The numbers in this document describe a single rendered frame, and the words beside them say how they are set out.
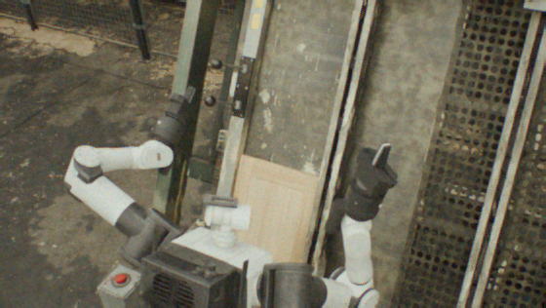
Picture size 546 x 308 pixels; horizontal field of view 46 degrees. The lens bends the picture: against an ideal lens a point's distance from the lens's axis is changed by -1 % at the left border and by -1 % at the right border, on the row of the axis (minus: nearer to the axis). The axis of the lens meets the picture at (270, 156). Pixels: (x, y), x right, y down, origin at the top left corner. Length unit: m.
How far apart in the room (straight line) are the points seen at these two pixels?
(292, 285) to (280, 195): 0.60
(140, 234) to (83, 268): 1.96
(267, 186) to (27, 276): 1.99
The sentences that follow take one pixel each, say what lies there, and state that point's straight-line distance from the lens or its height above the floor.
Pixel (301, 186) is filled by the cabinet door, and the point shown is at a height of 1.20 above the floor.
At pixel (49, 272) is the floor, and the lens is 3.76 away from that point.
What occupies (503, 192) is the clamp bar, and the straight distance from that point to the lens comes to 1.82.
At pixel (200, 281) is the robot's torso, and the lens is 1.49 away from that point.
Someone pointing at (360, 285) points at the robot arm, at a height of 1.18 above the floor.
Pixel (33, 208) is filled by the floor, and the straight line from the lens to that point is 4.23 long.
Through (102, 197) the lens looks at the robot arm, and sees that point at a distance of 1.79.
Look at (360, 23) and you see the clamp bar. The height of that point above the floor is 1.68.
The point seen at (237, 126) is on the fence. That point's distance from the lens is 2.12.
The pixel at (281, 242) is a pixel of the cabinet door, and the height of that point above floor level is 1.03.
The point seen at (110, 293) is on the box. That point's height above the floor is 0.92.
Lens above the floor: 2.50
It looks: 36 degrees down
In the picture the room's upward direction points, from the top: 5 degrees counter-clockwise
